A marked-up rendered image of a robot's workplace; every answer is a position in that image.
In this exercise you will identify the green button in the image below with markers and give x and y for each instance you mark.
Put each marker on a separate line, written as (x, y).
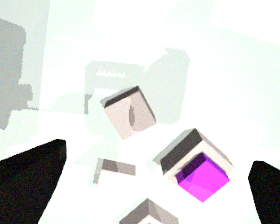
(148, 212)

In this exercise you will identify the purple button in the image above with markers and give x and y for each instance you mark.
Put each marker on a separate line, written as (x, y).
(197, 167)

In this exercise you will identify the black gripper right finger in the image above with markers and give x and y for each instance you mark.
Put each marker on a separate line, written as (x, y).
(264, 183)

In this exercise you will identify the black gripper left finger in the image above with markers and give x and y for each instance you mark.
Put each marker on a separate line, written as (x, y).
(28, 180)

